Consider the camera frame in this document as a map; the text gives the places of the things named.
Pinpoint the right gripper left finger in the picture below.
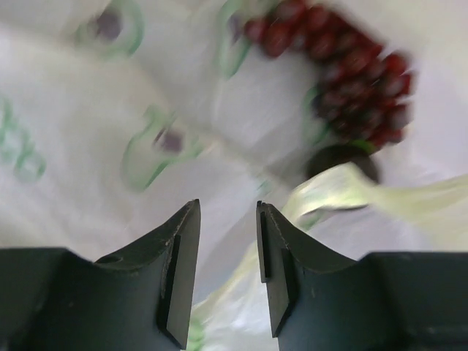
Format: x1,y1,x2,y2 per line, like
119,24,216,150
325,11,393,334
1,200,201,350

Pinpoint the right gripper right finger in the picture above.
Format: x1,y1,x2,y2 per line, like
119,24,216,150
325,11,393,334
257,202,467,350

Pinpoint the fake dark plum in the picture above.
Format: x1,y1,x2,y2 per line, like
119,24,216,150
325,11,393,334
305,144,381,184

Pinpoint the pale green plastic bag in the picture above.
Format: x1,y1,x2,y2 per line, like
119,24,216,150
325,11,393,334
1,1,467,350

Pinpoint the fake purple grape bunch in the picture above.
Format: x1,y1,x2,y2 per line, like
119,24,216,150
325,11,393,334
243,1,415,150

